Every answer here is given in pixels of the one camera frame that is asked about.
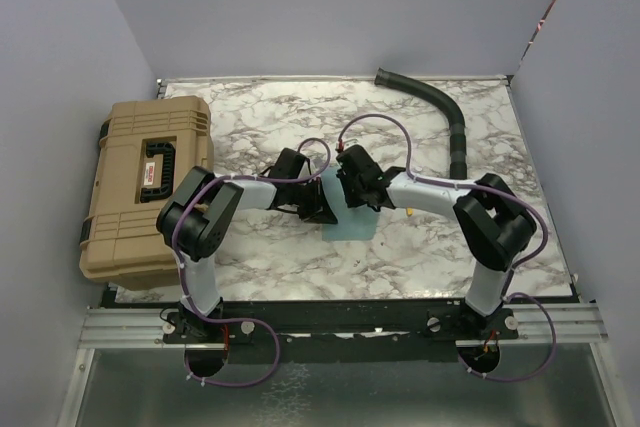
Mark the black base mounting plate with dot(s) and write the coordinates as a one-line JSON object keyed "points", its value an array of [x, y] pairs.
{"points": [[251, 330]]}

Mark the tan plastic tool case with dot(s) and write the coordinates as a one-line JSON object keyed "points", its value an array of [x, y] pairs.
{"points": [[146, 148]]}

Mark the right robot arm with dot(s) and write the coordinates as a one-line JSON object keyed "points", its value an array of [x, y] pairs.
{"points": [[495, 224]]}

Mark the teal envelope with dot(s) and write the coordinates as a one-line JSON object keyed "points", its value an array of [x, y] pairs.
{"points": [[354, 224]]}

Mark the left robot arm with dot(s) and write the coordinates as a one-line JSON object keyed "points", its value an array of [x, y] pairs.
{"points": [[196, 218]]}

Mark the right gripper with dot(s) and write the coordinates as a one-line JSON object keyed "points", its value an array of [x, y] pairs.
{"points": [[352, 199]]}

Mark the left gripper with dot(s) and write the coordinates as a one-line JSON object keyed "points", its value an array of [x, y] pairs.
{"points": [[318, 210]]}

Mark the aluminium frame rail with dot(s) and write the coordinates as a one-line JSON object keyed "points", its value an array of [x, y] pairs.
{"points": [[143, 329]]}

